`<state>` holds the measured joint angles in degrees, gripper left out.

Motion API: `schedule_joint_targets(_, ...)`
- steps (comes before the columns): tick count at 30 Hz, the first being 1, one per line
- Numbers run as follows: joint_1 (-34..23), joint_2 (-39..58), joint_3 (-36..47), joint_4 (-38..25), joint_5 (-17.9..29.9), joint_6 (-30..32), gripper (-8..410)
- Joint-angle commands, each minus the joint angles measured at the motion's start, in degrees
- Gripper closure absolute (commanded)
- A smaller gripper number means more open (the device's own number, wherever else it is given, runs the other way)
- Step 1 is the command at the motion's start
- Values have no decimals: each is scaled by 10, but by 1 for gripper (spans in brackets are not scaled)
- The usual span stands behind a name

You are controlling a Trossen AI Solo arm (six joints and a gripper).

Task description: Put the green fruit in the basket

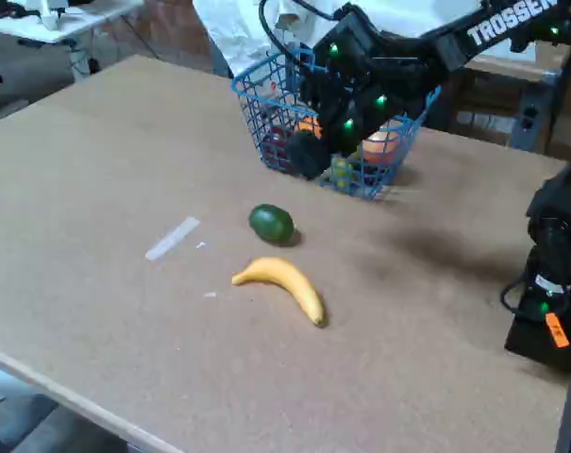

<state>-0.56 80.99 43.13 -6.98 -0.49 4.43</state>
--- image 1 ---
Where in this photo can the yellow toy banana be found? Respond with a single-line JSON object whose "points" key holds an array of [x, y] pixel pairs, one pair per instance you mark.
{"points": [[285, 276]]}

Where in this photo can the long white tape strip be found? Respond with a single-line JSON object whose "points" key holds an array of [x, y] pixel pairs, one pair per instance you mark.
{"points": [[172, 239]]}

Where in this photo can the round green toy fruit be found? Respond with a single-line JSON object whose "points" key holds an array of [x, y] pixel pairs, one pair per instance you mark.
{"points": [[272, 224]]}

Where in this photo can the dark toy grapes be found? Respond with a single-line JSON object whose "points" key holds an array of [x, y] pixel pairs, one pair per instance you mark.
{"points": [[371, 175]]}

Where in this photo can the orange toy fruit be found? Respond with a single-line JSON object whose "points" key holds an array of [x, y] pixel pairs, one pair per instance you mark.
{"points": [[309, 127]]}

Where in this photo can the red toy fruit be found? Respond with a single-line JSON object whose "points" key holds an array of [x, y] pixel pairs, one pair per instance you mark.
{"points": [[274, 141]]}

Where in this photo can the small black camera box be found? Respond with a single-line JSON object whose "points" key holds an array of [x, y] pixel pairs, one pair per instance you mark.
{"points": [[315, 92]]}

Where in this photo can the person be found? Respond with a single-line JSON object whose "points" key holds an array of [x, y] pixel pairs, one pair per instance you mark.
{"points": [[238, 28]]}

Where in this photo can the black power outlet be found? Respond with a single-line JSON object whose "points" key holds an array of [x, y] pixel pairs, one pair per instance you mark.
{"points": [[529, 119]]}

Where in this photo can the wooden workbench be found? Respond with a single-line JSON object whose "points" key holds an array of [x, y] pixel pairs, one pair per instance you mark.
{"points": [[502, 71]]}

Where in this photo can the white desk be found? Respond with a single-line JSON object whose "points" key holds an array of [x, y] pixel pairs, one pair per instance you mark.
{"points": [[77, 21]]}

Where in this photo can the pink toy pomegranate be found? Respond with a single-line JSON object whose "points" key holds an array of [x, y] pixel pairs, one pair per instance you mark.
{"points": [[381, 146]]}

